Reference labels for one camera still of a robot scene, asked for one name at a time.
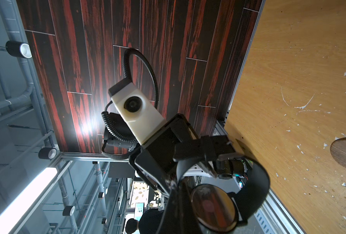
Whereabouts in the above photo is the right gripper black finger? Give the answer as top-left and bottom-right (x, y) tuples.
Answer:
(157, 182), (202, 234)

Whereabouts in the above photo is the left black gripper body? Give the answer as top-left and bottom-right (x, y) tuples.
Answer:
(129, 114), (236, 193)

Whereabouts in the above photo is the black watch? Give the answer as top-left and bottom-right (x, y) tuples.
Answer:
(188, 160), (270, 234)

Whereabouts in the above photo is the black spotlight lower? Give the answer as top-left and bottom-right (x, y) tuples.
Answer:
(38, 147), (57, 160)

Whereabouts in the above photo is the black spotlight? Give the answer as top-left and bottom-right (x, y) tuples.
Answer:
(38, 147), (57, 160)
(5, 41), (32, 59)

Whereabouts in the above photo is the white ceiling light bar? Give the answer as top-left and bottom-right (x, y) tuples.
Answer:
(0, 167), (57, 234)

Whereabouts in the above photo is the black spotlight upper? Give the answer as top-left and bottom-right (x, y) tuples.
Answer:
(5, 41), (32, 59)

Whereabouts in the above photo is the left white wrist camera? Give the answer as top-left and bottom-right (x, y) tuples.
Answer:
(109, 79), (167, 145)

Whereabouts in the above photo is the left black cable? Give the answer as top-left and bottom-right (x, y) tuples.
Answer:
(100, 47), (159, 160)

